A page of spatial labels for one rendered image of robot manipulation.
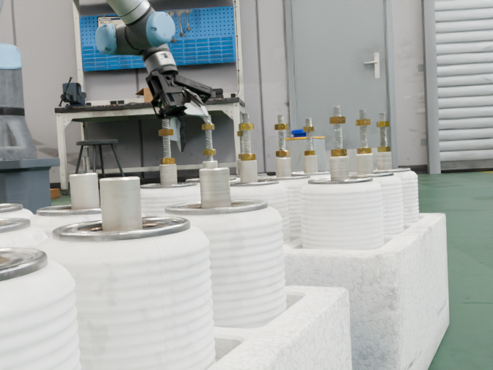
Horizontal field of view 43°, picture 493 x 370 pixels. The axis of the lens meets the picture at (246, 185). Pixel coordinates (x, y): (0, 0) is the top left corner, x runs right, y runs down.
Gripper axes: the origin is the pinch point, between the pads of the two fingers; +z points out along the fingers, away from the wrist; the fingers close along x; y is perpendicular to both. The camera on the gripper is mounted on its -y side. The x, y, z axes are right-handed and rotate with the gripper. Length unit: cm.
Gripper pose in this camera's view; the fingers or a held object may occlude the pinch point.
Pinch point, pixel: (198, 139)
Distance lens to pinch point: 161.0
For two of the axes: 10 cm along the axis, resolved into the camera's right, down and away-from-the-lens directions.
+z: 3.9, 9.0, -2.1
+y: -7.4, 1.6, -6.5
